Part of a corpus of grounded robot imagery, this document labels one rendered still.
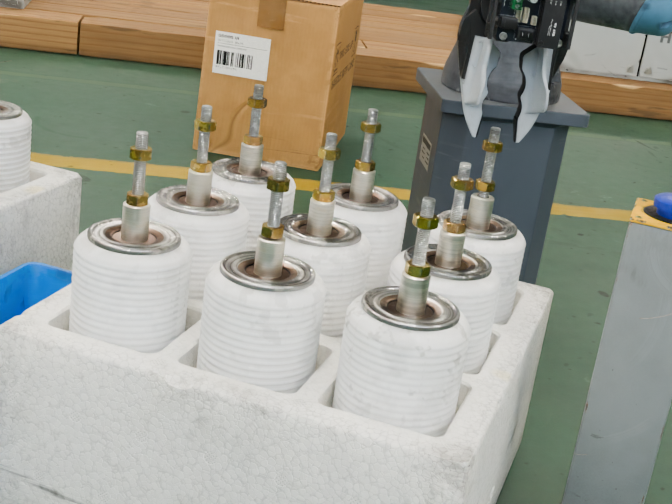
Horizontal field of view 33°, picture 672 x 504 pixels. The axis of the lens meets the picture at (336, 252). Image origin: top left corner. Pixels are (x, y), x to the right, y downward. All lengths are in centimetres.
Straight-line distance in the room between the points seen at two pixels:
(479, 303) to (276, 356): 18
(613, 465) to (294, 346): 34
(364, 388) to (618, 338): 26
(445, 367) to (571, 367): 61
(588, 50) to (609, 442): 204
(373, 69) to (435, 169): 140
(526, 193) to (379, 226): 40
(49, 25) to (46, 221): 154
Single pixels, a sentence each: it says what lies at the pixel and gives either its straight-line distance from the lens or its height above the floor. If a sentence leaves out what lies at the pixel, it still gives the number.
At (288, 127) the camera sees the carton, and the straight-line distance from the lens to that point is 204.
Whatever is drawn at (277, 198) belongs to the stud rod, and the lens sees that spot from 87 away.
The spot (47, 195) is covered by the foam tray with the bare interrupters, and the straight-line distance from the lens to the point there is 126.
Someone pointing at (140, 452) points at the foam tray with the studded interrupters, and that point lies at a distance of 91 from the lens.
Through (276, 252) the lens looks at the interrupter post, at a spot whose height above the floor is 27.
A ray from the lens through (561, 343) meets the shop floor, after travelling 150.
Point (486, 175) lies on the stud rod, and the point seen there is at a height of 30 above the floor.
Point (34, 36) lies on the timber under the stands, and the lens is 279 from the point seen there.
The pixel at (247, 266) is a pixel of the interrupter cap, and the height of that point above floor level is 25.
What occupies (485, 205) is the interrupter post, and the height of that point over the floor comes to 28.
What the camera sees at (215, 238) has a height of 23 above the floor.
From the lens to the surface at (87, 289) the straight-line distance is 92.
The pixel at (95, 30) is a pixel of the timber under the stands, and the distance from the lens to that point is 277.
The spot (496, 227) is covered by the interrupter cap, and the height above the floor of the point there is 25.
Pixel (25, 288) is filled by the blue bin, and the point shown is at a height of 9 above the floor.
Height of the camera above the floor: 58
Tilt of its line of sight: 20 degrees down
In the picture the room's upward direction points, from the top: 8 degrees clockwise
